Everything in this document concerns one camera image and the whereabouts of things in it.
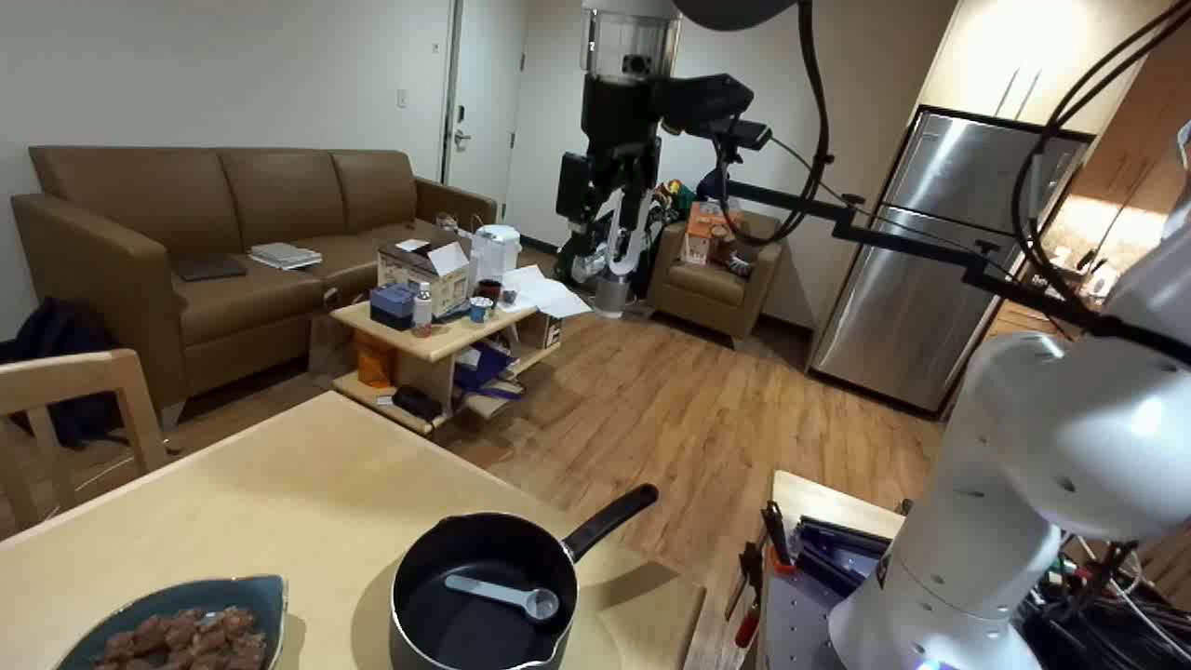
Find clear measuring spoon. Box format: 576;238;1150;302
437;570;560;625

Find brown leather sofa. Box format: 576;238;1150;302
9;146;498;414

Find wooden robot cart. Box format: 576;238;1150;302
749;467;914;670

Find tangled wires pile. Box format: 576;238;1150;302
1016;533;1191;670

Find black backpack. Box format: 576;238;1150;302
0;298;127;450

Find brown food pieces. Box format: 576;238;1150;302
88;605;276;670

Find white plastic jug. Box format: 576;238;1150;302
467;224;523;287

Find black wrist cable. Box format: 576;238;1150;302
712;0;836;254

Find stainless steel fridge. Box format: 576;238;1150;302
807;105;1097;416

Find orange container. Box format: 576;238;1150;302
353;334;403;393

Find tan armchair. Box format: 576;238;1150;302
642;200;789;347

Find red black clamp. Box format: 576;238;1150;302
730;501;796;656

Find blue cloth bag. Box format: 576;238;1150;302
450;338;533;404

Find wooden coffee table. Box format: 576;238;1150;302
327;290;568;440

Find black mobile robot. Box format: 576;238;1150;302
550;0;700;296

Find white book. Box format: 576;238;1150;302
246;238;327;276

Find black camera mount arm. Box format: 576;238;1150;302
722;180;1191;370

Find light wooden dining chair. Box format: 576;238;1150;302
0;347;169;544

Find blue ceramic bowl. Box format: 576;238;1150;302
52;570;289;670

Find orange box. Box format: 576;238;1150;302
677;198;736;272

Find small blue box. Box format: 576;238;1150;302
368;280;420;331

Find white paper sheets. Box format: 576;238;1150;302
498;264;595;323

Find dark flat cushion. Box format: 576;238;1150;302
168;254;251;287

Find black pot with handle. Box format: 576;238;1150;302
387;482;663;670

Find white door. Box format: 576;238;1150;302
437;0;533;215

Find black camera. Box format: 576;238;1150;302
655;70;772;158

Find open cardboard box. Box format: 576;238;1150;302
370;236;478;322

